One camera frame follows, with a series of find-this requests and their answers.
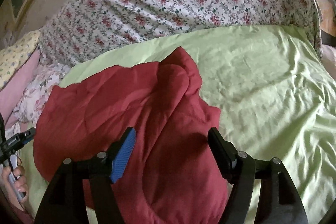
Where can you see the red puffer jacket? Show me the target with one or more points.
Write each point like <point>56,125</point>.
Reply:
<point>171,176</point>

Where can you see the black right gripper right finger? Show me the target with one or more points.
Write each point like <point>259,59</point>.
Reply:
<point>279,201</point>

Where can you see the light green bed sheet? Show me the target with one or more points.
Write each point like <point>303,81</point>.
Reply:
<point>274,95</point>

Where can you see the left hand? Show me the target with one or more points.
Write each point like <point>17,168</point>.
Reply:
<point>15,183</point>

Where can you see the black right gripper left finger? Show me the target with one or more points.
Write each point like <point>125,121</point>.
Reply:
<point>64,200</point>

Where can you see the large floral pillow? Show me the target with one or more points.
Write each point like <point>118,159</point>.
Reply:
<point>37,92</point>

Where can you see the yellow floral pillow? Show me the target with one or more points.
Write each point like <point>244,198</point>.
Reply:
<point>15,56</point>

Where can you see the small floral quilt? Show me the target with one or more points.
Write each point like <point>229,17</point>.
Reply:
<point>84,29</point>

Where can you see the pink pillow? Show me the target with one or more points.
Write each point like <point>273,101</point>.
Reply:
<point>13,91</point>

